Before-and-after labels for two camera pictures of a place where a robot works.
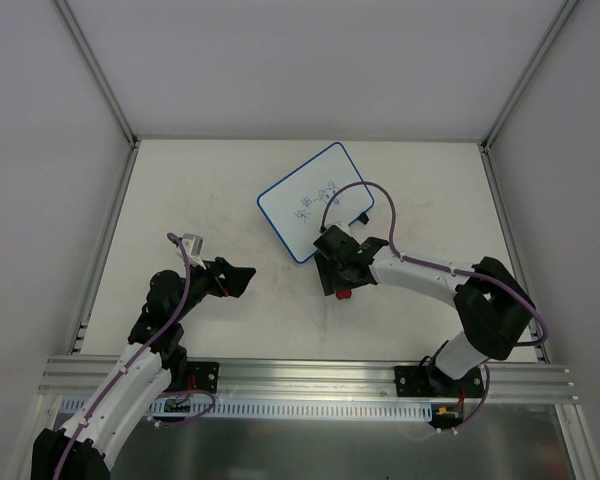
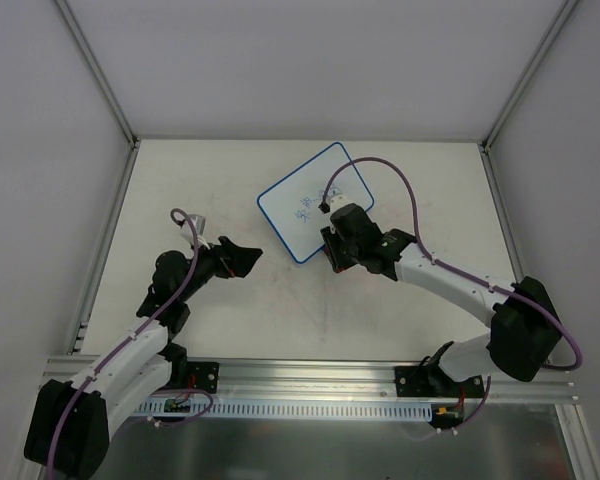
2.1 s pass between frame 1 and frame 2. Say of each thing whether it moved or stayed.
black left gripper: moved
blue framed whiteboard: stayed
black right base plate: stayed
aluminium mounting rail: stayed
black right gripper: moved
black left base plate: stayed
